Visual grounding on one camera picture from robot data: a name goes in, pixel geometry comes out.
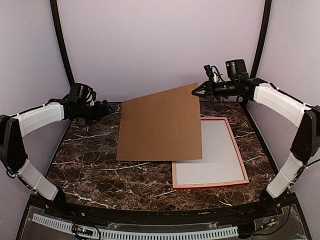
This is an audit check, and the small circuit board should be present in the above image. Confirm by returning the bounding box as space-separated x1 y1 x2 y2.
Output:
71 224 94 237

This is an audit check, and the right black corner post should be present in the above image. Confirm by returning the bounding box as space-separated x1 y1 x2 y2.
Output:
241 0 273 108

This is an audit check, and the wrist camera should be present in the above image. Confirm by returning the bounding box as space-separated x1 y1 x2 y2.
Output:
69 83 97 104
225 59 249 82

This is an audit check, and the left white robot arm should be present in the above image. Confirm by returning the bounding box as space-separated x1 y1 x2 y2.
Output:
0 99 113 218

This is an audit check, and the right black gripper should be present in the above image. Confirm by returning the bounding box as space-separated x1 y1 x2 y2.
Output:
193 77 239 102

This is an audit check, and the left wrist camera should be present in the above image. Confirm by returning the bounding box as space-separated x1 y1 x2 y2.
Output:
69 83 97 104

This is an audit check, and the brown backing board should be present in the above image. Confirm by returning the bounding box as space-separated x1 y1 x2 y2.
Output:
116 83 203 162

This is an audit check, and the red wooden picture frame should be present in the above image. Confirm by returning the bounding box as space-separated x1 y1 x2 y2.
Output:
171 116 250 191

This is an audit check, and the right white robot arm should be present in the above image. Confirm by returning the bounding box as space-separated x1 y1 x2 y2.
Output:
191 78 320 199

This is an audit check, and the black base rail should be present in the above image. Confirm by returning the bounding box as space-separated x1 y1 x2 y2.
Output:
28 193 298 226

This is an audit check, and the black corner post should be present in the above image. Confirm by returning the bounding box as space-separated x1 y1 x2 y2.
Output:
241 0 273 108
49 0 75 90

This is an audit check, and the left black corner post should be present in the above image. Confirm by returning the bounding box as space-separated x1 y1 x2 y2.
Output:
49 0 75 90

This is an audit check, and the white slotted cable duct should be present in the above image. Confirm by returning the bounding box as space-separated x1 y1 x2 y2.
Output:
31 213 239 240

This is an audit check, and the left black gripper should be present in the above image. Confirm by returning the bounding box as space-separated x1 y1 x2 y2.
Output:
73 100 115 127

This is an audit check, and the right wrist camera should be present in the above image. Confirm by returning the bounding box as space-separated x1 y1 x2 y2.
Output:
225 59 249 82

